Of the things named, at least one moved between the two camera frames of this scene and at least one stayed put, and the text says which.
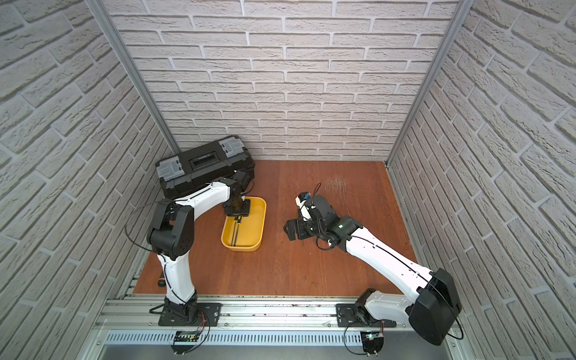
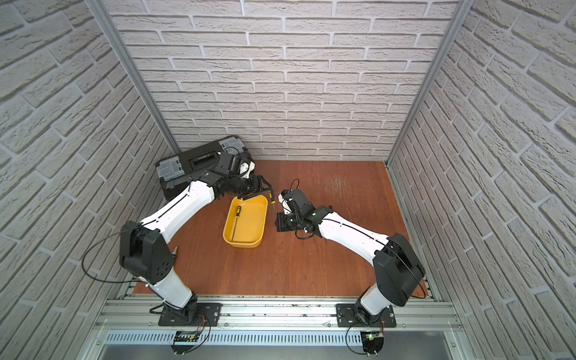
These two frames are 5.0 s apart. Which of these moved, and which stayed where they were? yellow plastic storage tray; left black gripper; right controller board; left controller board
Moved: left black gripper
Stayed: left controller board; yellow plastic storage tray; right controller board
